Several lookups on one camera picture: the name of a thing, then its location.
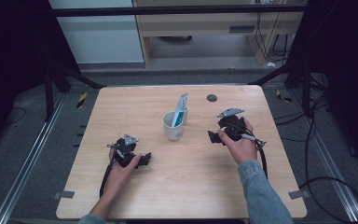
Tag person's left hand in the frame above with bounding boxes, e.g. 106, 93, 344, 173
103, 148, 143, 200

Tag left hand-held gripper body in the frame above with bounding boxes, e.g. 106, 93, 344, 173
106, 133, 140, 170

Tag white teal toothpaste tube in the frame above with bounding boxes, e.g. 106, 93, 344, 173
171, 92, 189, 128

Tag thin black floor cable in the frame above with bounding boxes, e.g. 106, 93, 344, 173
4, 105, 27, 127

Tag black curtain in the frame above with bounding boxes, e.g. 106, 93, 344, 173
0, 0, 82, 154
287, 0, 358, 173

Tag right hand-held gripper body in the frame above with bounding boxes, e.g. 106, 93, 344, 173
215, 106, 250, 143

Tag black floor cable loop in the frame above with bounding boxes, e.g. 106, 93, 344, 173
273, 92, 358, 224

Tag light wooden desk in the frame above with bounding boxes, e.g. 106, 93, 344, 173
131, 0, 306, 68

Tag white cup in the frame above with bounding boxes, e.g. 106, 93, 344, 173
161, 106, 189, 142

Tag aluminium floor rail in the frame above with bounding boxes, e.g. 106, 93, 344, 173
288, 89, 358, 224
0, 92, 68, 224

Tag grey table bracket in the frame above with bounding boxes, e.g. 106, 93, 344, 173
287, 189, 311, 201
52, 189, 76, 201

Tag white cabinet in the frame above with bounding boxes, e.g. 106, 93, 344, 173
48, 0, 145, 65

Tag black metal stand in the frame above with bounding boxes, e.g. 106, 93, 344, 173
42, 58, 107, 123
248, 59, 313, 118

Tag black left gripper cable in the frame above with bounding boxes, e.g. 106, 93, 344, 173
99, 155, 116, 200

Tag person's right hand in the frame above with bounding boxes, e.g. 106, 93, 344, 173
216, 117, 259, 166

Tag yellow black hazard tape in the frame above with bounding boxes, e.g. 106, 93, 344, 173
275, 89, 294, 104
76, 91, 89, 109

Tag hanging black cables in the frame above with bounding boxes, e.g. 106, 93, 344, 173
254, 11, 291, 63

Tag black horizontal frame bar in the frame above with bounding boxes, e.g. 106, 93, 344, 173
48, 4, 309, 18

